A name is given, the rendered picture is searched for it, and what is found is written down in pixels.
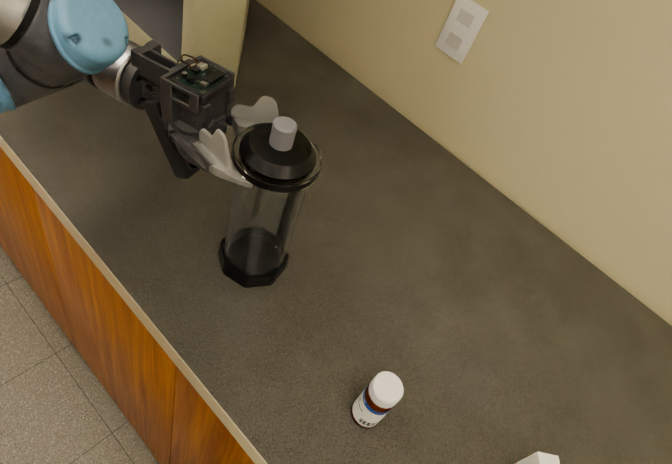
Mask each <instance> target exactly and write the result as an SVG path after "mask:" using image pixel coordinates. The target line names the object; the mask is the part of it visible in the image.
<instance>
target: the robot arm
mask: <svg viewBox="0 0 672 464"><path fill-rule="evenodd" d="M183 56H187V57H190V58H192V59H187V60H185V61H183V58H182V57H183ZM179 61H181V63H180V64H179ZM194 63H195V65H194V66H190V65H192V64H194ZM189 66H190V67H189ZM188 67H189V68H188ZM215 67H216V68H215ZM217 68H218V69H217ZM219 69H220V70H219ZM221 70H222V71H221ZM223 71H224V72H223ZM225 72H226V73H225ZM234 79H235V73H234V72H232V71H230V70H228V69H226V68H224V67H222V66H221V65H219V64H217V63H215V62H213V61H211V60H209V59H207V58H205V57H203V56H201V55H200V56H198V57H196V58H195V57H193V56H190V55H187V54H183V55H181V59H179V60H178V61H177V62H175V61H173V60H171V59H169V58H168V57H166V56H164V55H162V54H161V44H160V43H158V42H156V41H154V40H151V41H148V42H147V43H146V44H145V45H144V46H140V45H138V44H136V43H135V42H133V41H131V40H129V31H128V26H127V22H126V19H125V17H124V15H123V13H122V11H121V10H120V8H119V7H118V5H117V4H116V3H115V2H114V1H113V0H0V113H3V112H6V111H9V110H11V111H14V110H16V108H17V107H19V106H22V105H24V104H27V103H30V102H32V101H35V100H37V99H40V98H42V97H45V96H48V95H50V94H53V93H55V92H58V91H60V90H63V89H66V88H68V87H70V86H72V85H75V84H77V83H80V82H87V83H88V84H90V85H92V86H94V87H96V88H97V89H99V90H101V91H102V92H104V93H106V94H108V95H109V96H111V97H113V98H115V99H116V100H118V101H120V102H122V103H124V104H126V105H131V106H133V107H135V108H136V109H139V110H145V111H146V113H147V115H148V117H149V120H150V122H151V124H152V126H153V128H154V131H155V133H156V135H157V137H158V139H159V142H160V144H161V146H162V148H163V150H164V153H165V155H166V157H167V159H168V161H169V164H170V166H171V168H172V170H173V172H174V175H175V176H176V177H177V178H181V179H189V178H190V177H191V176H193V175H194V174H195V173H196V172H198V171H199V170H200V169H202V170H203V171H205V172H207V173H209V172H210V173H212V174H213V175H215V176H217V177H219V178H222V179H224V180H227V181H230V182H233V183H236V184H239V185H242V186H245V187H248V188H252V187H254V185H253V184H251V183H249V182H248V181H246V180H245V179H244V178H243V177H242V176H241V175H240V174H239V173H238V172H237V170H236V169H235V167H234V165H233V162H232V160H231V159H230V153H229V147H228V141H227V139H226V136H225V135H224V134H225V133H227V125H230V126H232V127H233V129H234V131H235V133H236V134H238V133H239V132H240V131H242V130H243V129H244V128H246V127H248V126H251V125H254V124H258V123H273V121H274V119H275V118H277V117H279V114H278V107H277V103H276V101H275V100H274V99H273V98H271V97H269V96H262V97H260V99H259V100H258V101H257V102H256V103H255V105H253V106H246V105H241V104H238V105H231V103H233V102H234V99H235V87H234Z"/></svg>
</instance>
